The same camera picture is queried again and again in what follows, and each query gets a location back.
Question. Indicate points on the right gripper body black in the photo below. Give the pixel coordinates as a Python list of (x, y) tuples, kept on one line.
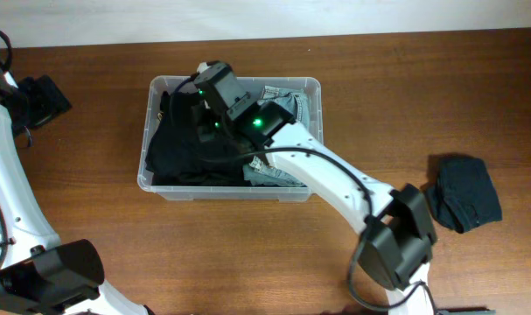
[(210, 120)]

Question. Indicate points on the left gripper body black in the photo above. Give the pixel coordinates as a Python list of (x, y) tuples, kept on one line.
[(49, 101)]

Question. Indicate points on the clear plastic storage bin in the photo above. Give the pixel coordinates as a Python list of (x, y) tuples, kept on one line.
[(167, 83)]

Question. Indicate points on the black garment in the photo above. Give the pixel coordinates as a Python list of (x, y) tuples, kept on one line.
[(175, 160)]

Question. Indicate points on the light blue jeans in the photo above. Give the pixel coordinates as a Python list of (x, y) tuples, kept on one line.
[(297, 102)]

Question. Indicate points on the dark green garment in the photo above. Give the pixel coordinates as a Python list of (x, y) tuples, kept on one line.
[(463, 196)]

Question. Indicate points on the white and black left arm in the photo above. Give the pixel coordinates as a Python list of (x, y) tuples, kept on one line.
[(38, 273)]

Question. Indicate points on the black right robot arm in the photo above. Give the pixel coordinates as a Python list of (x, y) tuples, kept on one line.
[(389, 268)]

